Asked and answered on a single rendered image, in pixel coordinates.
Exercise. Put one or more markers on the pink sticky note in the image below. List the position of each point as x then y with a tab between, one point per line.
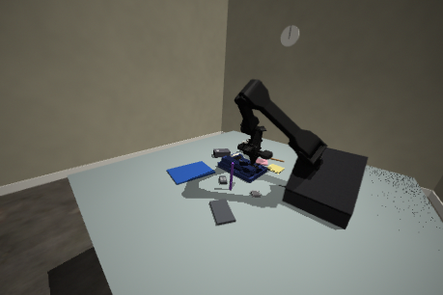
261	161

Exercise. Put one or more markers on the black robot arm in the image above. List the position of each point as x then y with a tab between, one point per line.
305	143

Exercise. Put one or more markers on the blue flat rectangular panel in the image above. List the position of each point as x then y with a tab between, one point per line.
190	172

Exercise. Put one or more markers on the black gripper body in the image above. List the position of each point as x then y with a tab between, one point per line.
264	154

